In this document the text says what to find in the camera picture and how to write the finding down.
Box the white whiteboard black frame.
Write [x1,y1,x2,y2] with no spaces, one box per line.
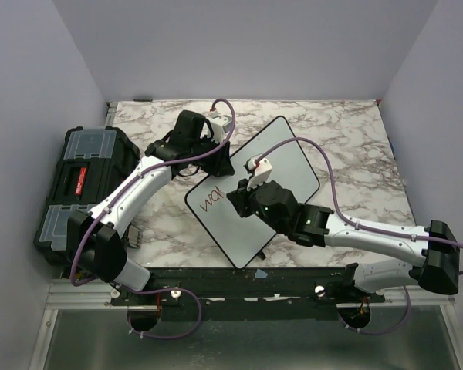
[184,116,319,268]

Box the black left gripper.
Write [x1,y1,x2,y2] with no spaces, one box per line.
[190,135,235,178]

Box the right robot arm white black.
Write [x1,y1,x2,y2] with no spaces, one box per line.
[227,179,460,302]

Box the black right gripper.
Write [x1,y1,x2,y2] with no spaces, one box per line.
[228,174,286,234]

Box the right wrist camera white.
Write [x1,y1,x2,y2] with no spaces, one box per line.
[245,156,272,191]

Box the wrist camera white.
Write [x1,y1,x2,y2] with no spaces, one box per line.
[204,110,232,143]
[245,156,272,191]

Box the black front mounting rail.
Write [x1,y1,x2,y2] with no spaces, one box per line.
[111,264,384,321]

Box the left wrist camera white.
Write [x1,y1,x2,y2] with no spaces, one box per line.
[204,110,232,143]

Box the black plastic toolbox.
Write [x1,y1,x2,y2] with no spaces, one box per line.
[34,126,140,266]

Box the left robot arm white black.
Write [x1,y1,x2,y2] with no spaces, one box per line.
[66,109,235,304]

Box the aluminium frame rail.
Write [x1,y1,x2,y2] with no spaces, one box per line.
[26,279,117,370]

